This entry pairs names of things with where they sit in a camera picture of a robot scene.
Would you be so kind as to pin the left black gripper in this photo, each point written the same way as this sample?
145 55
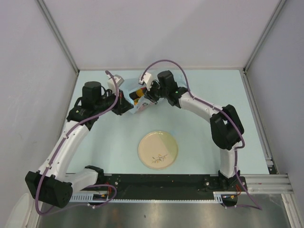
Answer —
122 105

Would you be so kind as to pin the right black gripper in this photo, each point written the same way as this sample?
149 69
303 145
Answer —
149 94

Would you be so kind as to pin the light blue plastic bag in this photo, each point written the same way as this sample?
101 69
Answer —
131 85

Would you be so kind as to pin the round beige ceramic plate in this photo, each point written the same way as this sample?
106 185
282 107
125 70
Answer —
158 150

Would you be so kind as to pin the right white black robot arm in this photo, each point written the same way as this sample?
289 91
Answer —
226 127

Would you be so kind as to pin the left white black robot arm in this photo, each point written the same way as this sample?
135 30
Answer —
49 183

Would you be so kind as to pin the fake dark red fruit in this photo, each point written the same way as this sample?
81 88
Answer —
134 95

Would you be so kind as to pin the fake yellow banana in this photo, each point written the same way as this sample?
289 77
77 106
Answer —
139 93

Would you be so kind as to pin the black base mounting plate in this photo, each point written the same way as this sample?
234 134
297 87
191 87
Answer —
173 187

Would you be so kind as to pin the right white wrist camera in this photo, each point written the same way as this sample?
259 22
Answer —
146 79

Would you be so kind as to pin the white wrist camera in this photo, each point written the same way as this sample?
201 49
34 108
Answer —
113 82
146 79

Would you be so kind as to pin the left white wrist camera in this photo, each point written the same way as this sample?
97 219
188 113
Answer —
113 82

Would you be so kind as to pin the right aluminium corner post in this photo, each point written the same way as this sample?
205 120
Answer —
279 7

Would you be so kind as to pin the aluminium corner post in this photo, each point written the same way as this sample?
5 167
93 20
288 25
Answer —
57 34
279 7

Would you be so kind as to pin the left aluminium corner post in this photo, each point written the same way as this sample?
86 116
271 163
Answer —
57 34

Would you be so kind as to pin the aluminium front frame rail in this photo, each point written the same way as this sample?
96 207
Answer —
261 183

